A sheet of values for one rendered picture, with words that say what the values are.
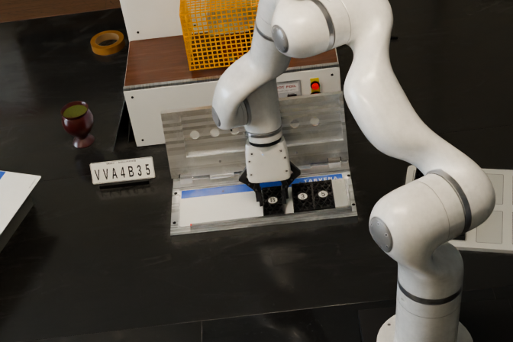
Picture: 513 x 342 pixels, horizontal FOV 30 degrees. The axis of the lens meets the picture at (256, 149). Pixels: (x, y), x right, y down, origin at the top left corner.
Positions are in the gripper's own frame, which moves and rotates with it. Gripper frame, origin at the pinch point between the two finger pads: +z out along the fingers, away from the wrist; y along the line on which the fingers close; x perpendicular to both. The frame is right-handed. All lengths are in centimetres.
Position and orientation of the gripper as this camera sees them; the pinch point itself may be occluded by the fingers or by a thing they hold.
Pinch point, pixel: (272, 195)
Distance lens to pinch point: 227.5
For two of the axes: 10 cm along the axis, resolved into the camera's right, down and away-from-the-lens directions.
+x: -0.1, -4.6, 8.9
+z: 1.2, 8.8, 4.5
